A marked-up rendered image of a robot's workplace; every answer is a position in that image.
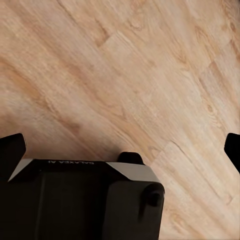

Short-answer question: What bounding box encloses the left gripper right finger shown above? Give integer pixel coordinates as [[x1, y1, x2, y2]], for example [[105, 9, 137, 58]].
[[224, 133, 240, 173]]

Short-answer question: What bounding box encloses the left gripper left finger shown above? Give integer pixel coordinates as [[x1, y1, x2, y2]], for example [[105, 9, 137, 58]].
[[0, 133, 26, 193]]

